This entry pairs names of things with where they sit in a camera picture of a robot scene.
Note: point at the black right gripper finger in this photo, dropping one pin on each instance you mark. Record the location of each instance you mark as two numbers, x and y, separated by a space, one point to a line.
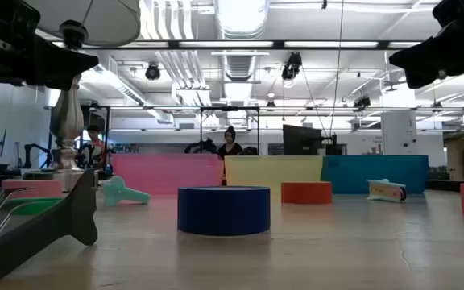
449 56

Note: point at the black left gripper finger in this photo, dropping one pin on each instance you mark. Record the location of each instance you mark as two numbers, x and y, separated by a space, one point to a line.
63 64

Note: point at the pink tape roll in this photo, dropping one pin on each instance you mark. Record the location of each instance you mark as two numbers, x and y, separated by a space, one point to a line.
34 188

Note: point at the teal staple remover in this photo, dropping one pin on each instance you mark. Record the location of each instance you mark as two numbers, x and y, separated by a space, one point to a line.
119 192

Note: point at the pastel stapler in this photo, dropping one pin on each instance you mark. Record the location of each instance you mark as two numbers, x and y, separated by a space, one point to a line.
387 191

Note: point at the black background robot arm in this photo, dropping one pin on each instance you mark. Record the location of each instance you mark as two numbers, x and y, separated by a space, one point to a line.
34 148

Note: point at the blue tape roll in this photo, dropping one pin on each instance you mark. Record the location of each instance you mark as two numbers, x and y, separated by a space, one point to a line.
224 211

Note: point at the black ceiling spotlight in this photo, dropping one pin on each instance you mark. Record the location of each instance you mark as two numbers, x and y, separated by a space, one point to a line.
362 102
292 66
441 75
152 72

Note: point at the white round column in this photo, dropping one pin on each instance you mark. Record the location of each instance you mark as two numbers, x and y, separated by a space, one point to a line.
399 133

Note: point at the pink translucent bin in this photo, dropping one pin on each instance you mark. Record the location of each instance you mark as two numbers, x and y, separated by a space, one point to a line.
163 173

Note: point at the blue translucent bin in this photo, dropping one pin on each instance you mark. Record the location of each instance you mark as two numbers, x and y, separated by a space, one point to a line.
357 173

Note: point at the black monitor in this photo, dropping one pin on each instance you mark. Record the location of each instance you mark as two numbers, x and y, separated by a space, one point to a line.
301 140

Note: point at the yellow translucent bin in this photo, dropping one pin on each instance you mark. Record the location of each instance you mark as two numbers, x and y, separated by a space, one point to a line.
272 171

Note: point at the black metal frame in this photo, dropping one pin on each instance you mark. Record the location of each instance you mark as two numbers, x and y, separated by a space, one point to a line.
201 129

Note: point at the silver ventilation duct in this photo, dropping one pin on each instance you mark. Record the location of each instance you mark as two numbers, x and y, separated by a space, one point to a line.
240 68

